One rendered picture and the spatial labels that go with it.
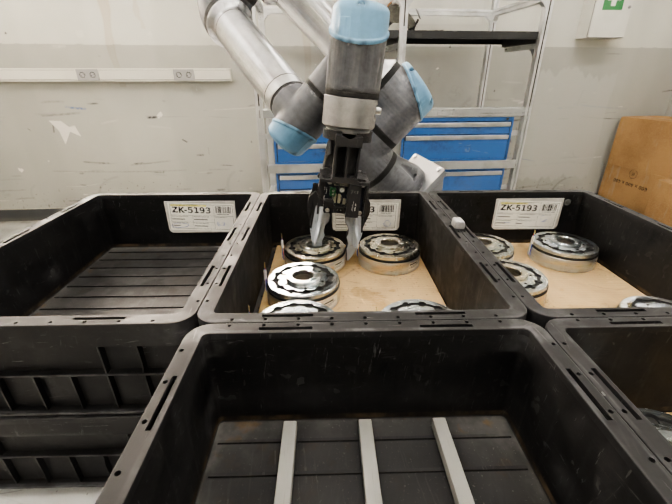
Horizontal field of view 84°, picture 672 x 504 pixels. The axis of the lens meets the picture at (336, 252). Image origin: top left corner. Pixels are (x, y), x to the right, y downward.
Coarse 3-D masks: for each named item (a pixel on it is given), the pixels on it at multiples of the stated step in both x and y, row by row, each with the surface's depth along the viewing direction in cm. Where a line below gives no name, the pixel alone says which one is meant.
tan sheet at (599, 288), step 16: (544, 272) 61; (560, 272) 61; (592, 272) 61; (608, 272) 61; (560, 288) 57; (576, 288) 57; (592, 288) 57; (608, 288) 57; (624, 288) 57; (544, 304) 53; (560, 304) 53; (576, 304) 53; (592, 304) 53; (608, 304) 53
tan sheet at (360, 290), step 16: (352, 256) 67; (352, 272) 61; (368, 272) 61; (416, 272) 61; (352, 288) 57; (368, 288) 57; (384, 288) 57; (400, 288) 57; (416, 288) 57; (432, 288) 57; (352, 304) 53; (368, 304) 53; (384, 304) 53
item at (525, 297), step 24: (432, 192) 68; (456, 192) 68; (480, 192) 68; (504, 192) 68; (528, 192) 68; (552, 192) 68; (576, 192) 68; (456, 216) 56; (528, 312) 34; (552, 312) 34; (576, 312) 34; (600, 312) 34; (624, 312) 34; (648, 312) 34
